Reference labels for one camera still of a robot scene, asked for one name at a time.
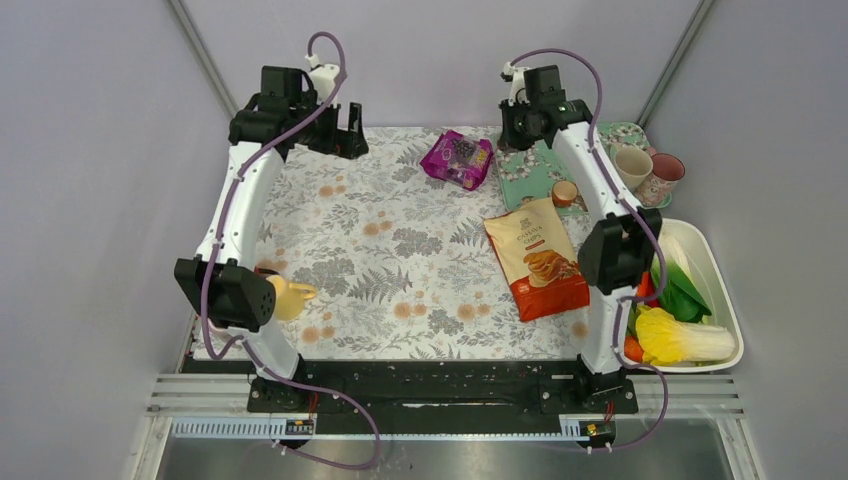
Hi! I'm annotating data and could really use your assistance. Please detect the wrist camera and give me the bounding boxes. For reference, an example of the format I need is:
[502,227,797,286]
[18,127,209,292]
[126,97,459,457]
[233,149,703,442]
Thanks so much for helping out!
[305,54,347,108]
[501,62,529,106]

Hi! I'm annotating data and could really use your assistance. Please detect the white plastic bin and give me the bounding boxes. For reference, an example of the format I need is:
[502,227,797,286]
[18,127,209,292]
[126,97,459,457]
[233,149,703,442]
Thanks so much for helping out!
[623,219,744,373]

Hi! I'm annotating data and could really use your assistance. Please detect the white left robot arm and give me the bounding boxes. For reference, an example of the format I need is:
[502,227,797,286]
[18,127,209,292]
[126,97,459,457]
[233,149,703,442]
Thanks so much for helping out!
[174,64,368,411]

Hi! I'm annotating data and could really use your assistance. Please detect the cassava chips bag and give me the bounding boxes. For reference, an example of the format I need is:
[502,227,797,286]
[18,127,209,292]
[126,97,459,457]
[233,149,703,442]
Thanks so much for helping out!
[483,198,590,323]

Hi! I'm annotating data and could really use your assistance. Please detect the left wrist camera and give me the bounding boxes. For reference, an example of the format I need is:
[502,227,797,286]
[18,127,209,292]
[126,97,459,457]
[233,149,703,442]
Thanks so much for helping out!
[305,54,347,108]

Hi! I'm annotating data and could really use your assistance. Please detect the yellow mug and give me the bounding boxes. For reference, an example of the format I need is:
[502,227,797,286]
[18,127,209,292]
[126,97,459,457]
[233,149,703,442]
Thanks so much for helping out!
[266,275,317,321]

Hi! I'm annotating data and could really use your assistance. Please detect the toy carrot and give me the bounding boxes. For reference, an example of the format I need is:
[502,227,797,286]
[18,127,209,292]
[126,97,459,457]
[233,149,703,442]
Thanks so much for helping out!
[624,335,645,363]
[636,271,659,308]

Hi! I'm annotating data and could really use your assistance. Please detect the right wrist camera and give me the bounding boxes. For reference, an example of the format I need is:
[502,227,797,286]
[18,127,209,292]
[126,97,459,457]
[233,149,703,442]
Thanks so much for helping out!
[501,62,529,106]

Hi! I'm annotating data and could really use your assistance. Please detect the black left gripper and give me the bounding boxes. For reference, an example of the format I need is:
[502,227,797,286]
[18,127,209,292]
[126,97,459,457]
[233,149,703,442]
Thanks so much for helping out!
[291,92,368,159]

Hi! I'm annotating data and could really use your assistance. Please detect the pink floral mug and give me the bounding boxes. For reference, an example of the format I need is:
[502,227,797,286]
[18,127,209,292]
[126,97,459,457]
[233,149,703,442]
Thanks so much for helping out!
[634,153,686,208]

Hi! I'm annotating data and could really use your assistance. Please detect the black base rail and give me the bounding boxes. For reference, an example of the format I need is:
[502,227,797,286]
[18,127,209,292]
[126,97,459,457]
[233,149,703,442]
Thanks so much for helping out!
[183,360,639,439]

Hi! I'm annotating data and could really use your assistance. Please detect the toy napa cabbage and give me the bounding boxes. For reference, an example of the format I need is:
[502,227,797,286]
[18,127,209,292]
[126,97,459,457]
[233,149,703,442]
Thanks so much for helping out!
[634,306,736,366]

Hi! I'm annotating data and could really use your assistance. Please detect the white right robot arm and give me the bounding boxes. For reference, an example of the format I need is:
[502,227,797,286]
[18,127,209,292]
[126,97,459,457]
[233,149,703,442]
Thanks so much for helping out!
[499,63,662,412]

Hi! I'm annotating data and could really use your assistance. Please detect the small orange mug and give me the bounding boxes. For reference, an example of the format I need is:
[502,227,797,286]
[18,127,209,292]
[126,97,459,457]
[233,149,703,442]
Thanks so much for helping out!
[551,180,579,208]

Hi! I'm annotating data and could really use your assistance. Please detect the teal and cream mug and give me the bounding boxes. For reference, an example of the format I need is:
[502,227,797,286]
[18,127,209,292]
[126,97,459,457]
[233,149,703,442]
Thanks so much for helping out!
[612,146,653,191]

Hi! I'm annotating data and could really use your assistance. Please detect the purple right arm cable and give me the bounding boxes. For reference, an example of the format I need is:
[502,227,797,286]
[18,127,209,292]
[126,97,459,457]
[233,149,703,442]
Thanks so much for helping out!
[508,47,670,453]

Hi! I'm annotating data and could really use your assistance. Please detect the toy bok choy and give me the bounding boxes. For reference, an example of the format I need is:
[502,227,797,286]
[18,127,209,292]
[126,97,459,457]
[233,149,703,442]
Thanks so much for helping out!
[656,231,712,323]

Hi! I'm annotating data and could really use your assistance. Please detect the purple snack bag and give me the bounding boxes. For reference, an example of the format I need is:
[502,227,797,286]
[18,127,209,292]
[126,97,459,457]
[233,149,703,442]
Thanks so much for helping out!
[420,130,495,191]

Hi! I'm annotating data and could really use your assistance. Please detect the floral tablecloth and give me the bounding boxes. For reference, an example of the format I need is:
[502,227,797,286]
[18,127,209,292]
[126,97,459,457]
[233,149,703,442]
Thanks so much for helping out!
[192,125,601,363]

